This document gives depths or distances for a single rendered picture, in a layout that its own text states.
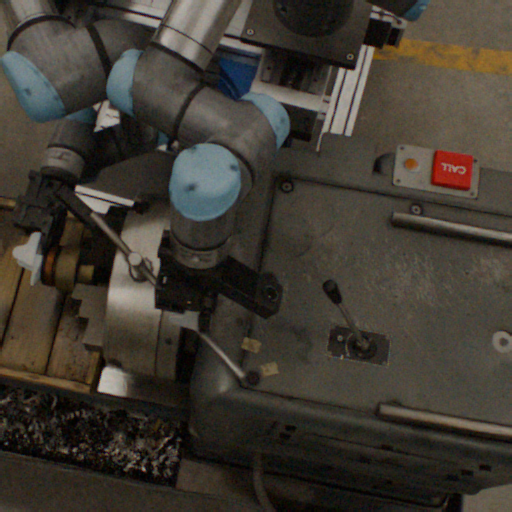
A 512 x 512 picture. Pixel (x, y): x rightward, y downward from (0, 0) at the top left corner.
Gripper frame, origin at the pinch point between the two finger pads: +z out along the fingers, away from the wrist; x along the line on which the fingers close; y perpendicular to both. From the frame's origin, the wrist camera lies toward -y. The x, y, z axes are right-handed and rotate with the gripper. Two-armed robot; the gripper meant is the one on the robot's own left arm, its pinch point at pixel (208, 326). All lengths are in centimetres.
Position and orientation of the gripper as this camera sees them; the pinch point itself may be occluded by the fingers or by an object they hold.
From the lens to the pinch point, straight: 114.6
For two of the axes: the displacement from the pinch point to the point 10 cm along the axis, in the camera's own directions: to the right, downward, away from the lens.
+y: -9.8, -1.8, 0.9
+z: -0.3, 5.6, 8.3
